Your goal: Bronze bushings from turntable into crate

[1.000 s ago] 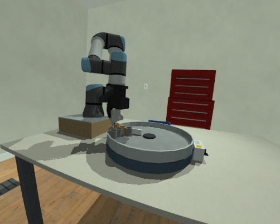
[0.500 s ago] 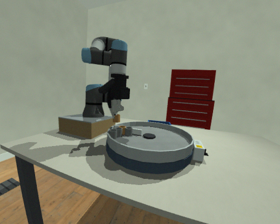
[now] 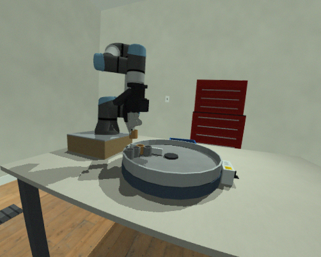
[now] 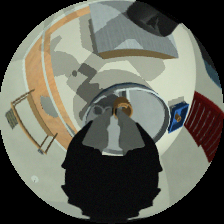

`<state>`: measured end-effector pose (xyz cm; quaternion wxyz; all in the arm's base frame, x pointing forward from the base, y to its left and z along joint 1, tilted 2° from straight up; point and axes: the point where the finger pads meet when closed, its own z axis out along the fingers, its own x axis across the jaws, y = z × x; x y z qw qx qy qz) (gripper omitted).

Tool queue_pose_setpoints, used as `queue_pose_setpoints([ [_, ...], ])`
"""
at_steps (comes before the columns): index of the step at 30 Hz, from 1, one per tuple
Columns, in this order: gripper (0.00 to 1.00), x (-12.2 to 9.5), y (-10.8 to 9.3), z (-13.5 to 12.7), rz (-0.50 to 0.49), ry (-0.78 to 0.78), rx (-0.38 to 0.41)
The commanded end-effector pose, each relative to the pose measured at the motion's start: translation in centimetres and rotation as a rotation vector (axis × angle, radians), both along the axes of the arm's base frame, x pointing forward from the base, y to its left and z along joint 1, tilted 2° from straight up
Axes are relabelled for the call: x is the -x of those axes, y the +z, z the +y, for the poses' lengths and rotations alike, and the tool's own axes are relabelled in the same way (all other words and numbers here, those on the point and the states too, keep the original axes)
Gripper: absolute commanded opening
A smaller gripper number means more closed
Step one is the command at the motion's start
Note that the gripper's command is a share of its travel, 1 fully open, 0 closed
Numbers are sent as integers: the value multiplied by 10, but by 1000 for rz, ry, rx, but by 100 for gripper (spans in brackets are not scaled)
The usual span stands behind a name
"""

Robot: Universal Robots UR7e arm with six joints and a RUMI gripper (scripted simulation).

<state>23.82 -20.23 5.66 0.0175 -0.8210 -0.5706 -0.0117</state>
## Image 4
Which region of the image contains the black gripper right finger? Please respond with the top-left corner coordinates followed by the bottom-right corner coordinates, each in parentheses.
top-left (115, 107), bottom-right (163, 173)

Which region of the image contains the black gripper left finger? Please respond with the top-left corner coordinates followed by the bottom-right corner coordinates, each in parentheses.
top-left (61, 107), bottom-right (113, 169)

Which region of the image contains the blue crate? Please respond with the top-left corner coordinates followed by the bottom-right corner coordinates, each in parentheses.
top-left (167, 101), bottom-right (189, 133)

